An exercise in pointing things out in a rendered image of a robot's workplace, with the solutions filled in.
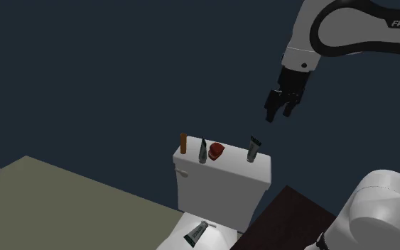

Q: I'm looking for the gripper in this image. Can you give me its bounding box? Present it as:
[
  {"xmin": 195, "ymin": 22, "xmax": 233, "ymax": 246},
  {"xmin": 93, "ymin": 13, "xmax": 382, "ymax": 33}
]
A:
[{"xmin": 264, "ymin": 65, "xmax": 312, "ymax": 124}]

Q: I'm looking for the grey tube with black end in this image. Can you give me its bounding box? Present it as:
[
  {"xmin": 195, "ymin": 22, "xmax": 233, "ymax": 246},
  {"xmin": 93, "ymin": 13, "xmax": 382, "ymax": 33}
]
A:
[{"xmin": 247, "ymin": 135, "xmax": 262, "ymax": 163}]

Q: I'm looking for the red cap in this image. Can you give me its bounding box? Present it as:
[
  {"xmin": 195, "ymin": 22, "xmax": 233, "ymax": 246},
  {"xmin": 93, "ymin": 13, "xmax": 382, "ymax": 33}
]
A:
[{"xmin": 207, "ymin": 142, "xmax": 226, "ymax": 161}]

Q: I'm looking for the grey tube with black tip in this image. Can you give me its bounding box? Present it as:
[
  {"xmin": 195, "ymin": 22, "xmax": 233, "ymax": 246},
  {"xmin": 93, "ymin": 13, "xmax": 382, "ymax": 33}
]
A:
[{"xmin": 198, "ymin": 136, "xmax": 208, "ymax": 165}]

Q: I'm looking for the white toilet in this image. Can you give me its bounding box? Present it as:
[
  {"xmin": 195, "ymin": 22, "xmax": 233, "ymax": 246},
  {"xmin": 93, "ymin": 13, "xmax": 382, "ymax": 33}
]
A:
[{"xmin": 156, "ymin": 135, "xmax": 272, "ymax": 250}]

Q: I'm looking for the grey and green tube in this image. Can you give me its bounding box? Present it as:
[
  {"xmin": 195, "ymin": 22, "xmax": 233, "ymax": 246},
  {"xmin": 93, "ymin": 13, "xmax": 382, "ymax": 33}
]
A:
[{"xmin": 183, "ymin": 220, "xmax": 217, "ymax": 249}]

